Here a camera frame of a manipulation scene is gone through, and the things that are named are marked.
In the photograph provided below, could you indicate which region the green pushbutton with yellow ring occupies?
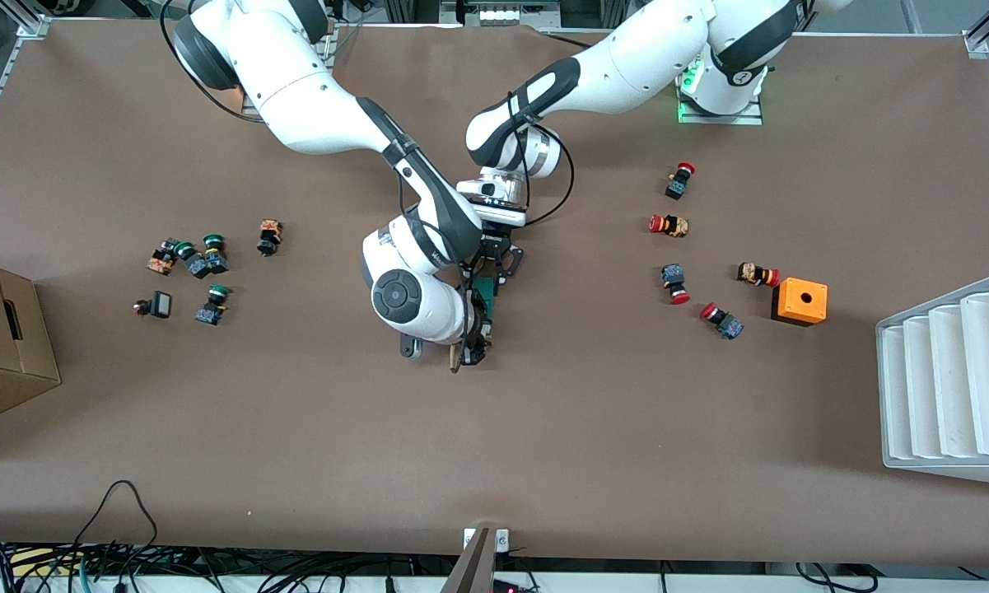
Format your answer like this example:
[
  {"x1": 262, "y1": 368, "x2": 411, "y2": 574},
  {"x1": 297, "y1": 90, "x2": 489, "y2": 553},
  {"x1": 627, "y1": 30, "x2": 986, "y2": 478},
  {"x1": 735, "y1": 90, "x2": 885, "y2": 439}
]
[{"x1": 202, "y1": 234, "x2": 231, "y2": 275}]

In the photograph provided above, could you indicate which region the brown cardboard box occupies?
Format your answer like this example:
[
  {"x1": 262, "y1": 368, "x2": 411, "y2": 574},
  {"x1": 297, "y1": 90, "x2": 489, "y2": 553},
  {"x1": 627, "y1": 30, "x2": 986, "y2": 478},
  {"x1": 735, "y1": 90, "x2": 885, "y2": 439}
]
[{"x1": 0, "y1": 255, "x2": 63, "y2": 429}]

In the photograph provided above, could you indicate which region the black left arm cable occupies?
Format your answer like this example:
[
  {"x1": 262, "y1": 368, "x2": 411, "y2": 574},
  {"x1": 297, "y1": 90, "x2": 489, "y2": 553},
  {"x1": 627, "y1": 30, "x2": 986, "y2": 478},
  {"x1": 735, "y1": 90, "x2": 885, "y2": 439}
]
[{"x1": 506, "y1": 92, "x2": 576, "y2": 230}]

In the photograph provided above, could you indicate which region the green pushbutton blue block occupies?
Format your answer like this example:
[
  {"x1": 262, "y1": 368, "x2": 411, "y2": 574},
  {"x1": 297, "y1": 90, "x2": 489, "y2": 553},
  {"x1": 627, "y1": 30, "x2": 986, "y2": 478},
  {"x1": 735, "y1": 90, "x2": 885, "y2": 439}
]
[
  {"x1": 173, "y1": 240, "x2": 211, "y2": 280},
  {"x1": 194, "y1": 284, "x2": 231, "y2": 326}
]

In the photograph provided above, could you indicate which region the aluminium left arm base plate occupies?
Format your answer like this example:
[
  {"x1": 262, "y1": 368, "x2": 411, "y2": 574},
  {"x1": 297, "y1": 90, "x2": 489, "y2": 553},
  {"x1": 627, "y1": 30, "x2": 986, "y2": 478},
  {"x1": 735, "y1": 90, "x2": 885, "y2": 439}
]
[{"x1": 677, "y1": 78, "x2": 765, "y2": 126}]

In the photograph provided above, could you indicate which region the green circuit board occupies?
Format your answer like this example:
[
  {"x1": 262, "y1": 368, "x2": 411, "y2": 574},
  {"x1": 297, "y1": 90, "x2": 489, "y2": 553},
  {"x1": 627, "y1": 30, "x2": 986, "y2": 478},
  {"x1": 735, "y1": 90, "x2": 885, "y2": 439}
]
[{"x1": 469, "y1": 274, "x2": 501, "y2": 340}]

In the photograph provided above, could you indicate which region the orange button enclosure box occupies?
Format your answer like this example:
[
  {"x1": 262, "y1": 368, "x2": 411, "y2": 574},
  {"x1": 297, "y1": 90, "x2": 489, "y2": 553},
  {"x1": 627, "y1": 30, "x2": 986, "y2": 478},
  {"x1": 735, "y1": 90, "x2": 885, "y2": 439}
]
[{"x1": 771, "y1": 278, "x2": 829, "y2": 328}]

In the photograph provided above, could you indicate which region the white slotted tray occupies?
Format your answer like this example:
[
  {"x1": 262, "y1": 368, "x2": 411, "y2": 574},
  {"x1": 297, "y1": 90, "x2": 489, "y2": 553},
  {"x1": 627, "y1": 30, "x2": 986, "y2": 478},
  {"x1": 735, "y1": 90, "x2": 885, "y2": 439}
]
[{"x1": 875, "y1": 274, "x2": 989, "y2": 488}]

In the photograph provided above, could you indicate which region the grey camera mounting post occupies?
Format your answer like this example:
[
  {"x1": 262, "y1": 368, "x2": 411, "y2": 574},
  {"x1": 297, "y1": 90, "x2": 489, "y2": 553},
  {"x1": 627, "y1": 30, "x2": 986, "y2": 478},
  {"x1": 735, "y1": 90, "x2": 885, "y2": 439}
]
[{"x1": 441, "y1": 527, "x2": 499, "y2": 593}]

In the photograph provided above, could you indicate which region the black looped cable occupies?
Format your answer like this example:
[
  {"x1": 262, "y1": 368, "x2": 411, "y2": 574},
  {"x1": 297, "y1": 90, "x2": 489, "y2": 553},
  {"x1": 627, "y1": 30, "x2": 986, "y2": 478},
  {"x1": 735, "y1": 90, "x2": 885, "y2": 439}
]
[{"x1": 74, "y1": 480, "x2": 159, "y2": 549}]

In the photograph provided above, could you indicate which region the red mushroom button blue block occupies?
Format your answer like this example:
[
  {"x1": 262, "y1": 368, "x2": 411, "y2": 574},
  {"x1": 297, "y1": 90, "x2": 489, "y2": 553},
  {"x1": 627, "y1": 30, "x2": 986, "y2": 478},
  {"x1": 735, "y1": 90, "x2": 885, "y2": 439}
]
[
  {"x1": 660, "y1": 263, "x2": 692, "y2": 306},
  {"x1": 700, "y1": 301, "x2": 744, "y2": 340},
  {"x1": 665, "y1": 161, "x2": 697, "y2": 201}
]

